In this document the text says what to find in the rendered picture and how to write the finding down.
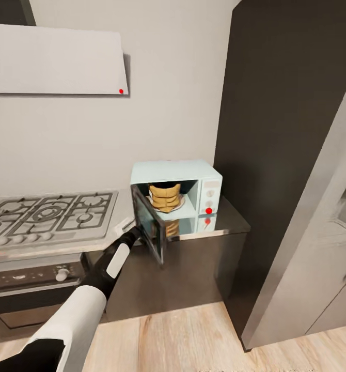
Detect microwave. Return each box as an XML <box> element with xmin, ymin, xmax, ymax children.
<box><xmin>130</xmin><ymin>159</ymin><xmax>223</xmax><ymax>271</ymax></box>

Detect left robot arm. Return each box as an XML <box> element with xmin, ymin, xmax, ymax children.
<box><xmin>0</xmin><ymin>216</ymin><xmax>144</xmax><ymax>372</ymax></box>

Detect popcorn bag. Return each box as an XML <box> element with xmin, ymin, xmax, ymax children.
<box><xmin>149</xmin><ymin>180</ymin><xmax>181</xmax><ymax>212</ymax></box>

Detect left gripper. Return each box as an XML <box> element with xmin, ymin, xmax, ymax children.
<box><xmin>121</xmin><ymin>224</ymin><xmax>144</xmax><ymax>246</ymax></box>

